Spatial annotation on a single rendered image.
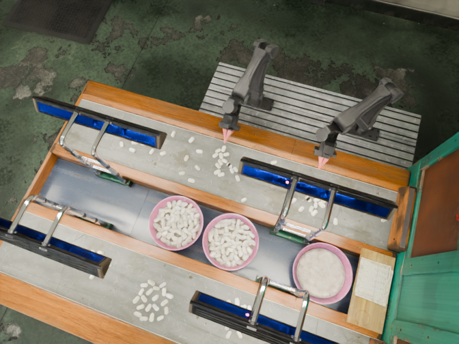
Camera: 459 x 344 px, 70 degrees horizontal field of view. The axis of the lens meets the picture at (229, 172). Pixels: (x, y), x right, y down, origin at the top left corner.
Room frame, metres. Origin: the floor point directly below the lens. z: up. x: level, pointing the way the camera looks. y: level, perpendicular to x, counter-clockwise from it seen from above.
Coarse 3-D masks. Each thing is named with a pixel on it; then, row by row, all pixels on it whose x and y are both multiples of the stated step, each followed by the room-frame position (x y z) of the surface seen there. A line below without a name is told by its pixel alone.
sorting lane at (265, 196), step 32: (160, 128) 0.86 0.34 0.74; (128, 160) 0.70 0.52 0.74; (160, 160) 0.67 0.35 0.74; (192, 160) 0.65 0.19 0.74; (288, 160) 0.57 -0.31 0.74; (224, 192) 0.45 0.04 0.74; (256, 192) 0.43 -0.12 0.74; (384, 192) 0.34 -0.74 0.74; (320, 224) 0.23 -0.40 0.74; (352, 224) 0.21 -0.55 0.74; (384, 224) 0.19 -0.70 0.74
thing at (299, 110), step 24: (216, 72) 1.22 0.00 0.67; (240, 72) 1.20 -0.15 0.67; (216, 96) 1.06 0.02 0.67; (264, 96) 1.01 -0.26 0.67; (288, 96) 0.99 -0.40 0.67; (312, 96) 0.97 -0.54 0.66; (336, 96) 0.95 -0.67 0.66; (240, 120) 0.89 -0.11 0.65; (264, 120) 0.86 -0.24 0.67; (288, 120) 0.84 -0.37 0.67; (312, 120) 0.82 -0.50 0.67; (384, 120) 0.75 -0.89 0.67; (408, 120) 0.73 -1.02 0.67; (360, 144) 0.63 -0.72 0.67; (384, 144) 0.61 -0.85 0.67; (408, 144) 0.60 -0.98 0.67
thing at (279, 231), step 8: (296, 176) 0.37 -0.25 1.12; (296, 184) 0.34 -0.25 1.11; (288, 192) 0.31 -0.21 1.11; (336, 192) 0.28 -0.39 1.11; (288, 200) 0.28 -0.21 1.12; (328, 200) 0.26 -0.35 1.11; (288, 208) 0.25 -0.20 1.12; (328, 208) 0.23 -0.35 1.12; (328, 216) 0.20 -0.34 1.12; (280, 224) 0.22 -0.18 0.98; (288, 224) 0.21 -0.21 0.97; (328, 224) 0.17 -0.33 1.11; (272, 232) 0.22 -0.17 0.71; (280, 232) 0.22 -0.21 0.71; (296, 232) 0.19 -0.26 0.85; (312, 232) 0.17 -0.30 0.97; (320, 232) 0.15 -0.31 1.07; (296, 240) 0.17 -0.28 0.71; (304, 240) 0.16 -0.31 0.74
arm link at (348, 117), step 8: (384, 80) 0.73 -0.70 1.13; (376, 88) 0.71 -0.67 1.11; (384, 88) 0.70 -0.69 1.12; (368, 96) 0.68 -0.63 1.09; (376, 96) 0.67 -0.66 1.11; (384, 96) 0.66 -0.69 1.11; (392, 96) 0.66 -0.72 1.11; (400, 96) 0.68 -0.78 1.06; (360, 104) 0.66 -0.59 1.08; (368, 104) 0.65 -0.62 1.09; (376, 104) 0.65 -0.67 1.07; (344, 112) 0.64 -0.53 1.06; (352, 112) 0.63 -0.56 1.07; (360, 112) 0.63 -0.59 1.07; (336, 120) 0.62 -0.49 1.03; (344, 120) 0.61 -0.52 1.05; (352, 120) 0.60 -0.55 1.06; (344, 128) 0.58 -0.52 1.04
